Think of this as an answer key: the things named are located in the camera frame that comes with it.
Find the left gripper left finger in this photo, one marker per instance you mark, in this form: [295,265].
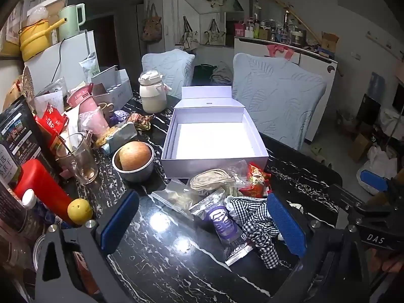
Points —
[73,266]

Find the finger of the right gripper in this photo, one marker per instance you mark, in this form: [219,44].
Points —
[374,180]

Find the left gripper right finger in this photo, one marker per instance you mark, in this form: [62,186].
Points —
[331,263]

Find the black white gingham scrunchie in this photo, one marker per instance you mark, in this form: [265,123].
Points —
[257,225]

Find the red snack packet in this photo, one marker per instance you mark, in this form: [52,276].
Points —
[257,184]

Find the clear zip bag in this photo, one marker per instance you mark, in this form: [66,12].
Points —
[178,197]

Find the purple snack packet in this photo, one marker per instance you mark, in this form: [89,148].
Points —
[212,210]

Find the yellow lemon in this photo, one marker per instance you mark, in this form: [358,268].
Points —
[80,211]

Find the red plastic container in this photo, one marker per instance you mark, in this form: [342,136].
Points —
[35,176]

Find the metal bowl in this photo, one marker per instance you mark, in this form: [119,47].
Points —
[135,176]

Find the glass mug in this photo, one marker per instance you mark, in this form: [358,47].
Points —
[75,154]

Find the round bread in bowl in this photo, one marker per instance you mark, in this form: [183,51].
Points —
[134,155]

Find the silver snack bag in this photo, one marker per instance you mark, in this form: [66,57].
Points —
[115,137]

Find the red foil bag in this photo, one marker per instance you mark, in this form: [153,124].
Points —
[52,120]

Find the pink cup stack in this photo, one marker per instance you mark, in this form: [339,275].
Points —
[90,116]

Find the cardboard box on counter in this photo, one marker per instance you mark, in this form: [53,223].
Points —
[329,43]

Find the colourful candy wrapper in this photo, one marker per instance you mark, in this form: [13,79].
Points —
[141,123]

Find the brown ceramic mug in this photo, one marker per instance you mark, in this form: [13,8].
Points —
[107,109]

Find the pink bow ribbon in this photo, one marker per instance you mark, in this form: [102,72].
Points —
[280,51]

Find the open lavender gift box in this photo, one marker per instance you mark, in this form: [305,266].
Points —
[209,129]

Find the white cardboard bottle box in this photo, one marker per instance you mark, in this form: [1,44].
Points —
[112,86]

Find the cream thermos jug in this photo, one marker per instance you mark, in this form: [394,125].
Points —
[153,91]

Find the white mini fridge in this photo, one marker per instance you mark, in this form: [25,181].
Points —
[62,60]

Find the dark green bag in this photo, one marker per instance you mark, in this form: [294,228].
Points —
[202,74]

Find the yellow enamel pot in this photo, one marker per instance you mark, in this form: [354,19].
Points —
[36,38]

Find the brown hanging bag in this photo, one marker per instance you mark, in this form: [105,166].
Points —
[152,25]

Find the green electric kettle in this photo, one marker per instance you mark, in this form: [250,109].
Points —
[75,16]

